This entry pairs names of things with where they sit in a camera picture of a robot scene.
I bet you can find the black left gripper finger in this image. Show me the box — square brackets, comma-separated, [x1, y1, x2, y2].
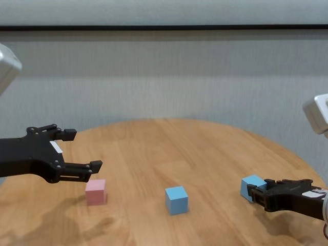
[57, 160, 103, 183]
[38, 124, 77, 142]

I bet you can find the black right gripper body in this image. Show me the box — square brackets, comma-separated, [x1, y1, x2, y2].
[263, 178, 327, 221]

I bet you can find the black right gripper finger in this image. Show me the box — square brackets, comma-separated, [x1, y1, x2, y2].
[265, 178, 283, 189]
[247, 184, 269, 208]

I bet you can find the pink wooden cube block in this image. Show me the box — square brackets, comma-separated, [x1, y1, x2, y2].
[85, 178, 108, 206]

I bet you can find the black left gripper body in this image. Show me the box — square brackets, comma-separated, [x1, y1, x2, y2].
[0, 127, 66, 184]

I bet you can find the black wall strip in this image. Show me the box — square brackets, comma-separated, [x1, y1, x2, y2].
[0, 24, 328, 32]

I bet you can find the blue wooden cube block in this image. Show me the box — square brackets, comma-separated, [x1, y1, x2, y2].
[165, 186, 189, 215]
[240, 174, 269, 203]

